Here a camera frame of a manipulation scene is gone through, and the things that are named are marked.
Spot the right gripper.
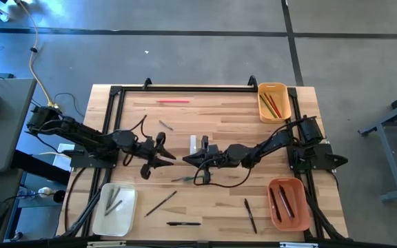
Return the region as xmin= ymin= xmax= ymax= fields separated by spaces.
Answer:
xmin=182 ymin=136 xmax=226 ymax=185

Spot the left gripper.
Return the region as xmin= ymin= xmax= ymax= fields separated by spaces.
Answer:
xmin=135 ymin=132 xmax=178 ymax=180

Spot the green pen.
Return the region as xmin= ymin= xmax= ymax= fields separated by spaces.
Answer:
xmin=170 ymin=174 xmax=213 ymax=183

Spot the black pencil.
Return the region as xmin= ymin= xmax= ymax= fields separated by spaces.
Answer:
xmin=143 ymin=190 xmax=178 ymax=218

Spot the green pencil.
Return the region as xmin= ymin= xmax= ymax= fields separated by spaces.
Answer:
xmin=258 ymin=93 xmax=276 ymax=119

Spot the short red pencil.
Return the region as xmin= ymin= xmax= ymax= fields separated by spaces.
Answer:
xmin=263 ymin=92 xmax=280 ymax=118

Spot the brown red pencil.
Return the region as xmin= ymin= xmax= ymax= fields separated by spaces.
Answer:
xmin=269 ymin=94 xmax=283 ymax=119

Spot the light purple pen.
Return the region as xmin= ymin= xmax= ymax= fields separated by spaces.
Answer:
xmin=277 ymin=187 xmax=293 ymax=220

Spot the thin black pen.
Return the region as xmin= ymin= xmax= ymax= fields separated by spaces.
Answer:
xmin=278 ymin=185 xmax=296 ymax=218

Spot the white eraser stick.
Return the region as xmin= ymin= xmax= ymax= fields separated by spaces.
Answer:
xmin=189 ymin=134 xmax=199 ymax=156

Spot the white plastic bin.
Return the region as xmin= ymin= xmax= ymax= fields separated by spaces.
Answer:
xmin=91 ymin=183 xmax=140 ymax=240

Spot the white paper sheet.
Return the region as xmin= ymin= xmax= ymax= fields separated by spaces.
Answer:
xmin=51 ymin=142 xmax=76 ymax=172

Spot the yellow plastic bin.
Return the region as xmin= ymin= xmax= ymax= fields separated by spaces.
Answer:
xmin=257 ymin=81 xmax=293 ymax=124

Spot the black round puck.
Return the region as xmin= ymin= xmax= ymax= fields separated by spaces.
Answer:
xmin=52 ymin=189 xmax=67 ymax=204

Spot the orange plastic bin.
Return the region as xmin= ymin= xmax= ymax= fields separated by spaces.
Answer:
xmin=266 ymin=177 xmax=312 ymax=233

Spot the white plug adapter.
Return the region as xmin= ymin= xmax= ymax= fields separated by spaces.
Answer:
xmin=37 ymin=186 xmax=57 ymax=198

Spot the grey desk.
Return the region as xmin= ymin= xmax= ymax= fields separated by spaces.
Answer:
xmin=0 ymin=78 xmax=38 ymax=174

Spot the grey metal table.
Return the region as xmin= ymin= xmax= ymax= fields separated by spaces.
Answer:
xmin=357 ymin=85 xmax=397 ymax=203

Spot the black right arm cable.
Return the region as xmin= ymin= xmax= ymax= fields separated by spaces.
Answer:
xmin=193 ymin=123 xmax=289 ymax=189

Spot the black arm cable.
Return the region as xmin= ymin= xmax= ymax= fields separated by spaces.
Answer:
xmin=193 ymin=123 xmax=289 ymax=189
xmin=124 ymin=114 xmax=150 ymax=139

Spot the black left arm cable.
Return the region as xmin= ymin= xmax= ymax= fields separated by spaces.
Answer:
xmin=124 ymin=114 xmax=150 ymax=139

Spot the black aluminium table frame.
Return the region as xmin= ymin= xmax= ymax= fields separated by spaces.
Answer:
xmin=59 ymin=74 xmax=350 ymax=242

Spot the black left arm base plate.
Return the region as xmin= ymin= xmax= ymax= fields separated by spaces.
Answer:
xmin=69 ymin=143 xmax=121 ymax=169

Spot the silver metal bracket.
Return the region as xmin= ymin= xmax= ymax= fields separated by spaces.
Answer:
xmin=279 ymin=242 xmax=320 ymax=248
xmin=86 ymin=240 xmax=127 ymax=248

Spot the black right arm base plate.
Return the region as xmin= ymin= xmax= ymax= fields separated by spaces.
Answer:
xmin=285 ymin=142 xmax=349 ymax=172

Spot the yellow floor cable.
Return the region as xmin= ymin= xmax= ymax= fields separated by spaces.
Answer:
xmin=14 ymin=0 xmax=61 ymax=114

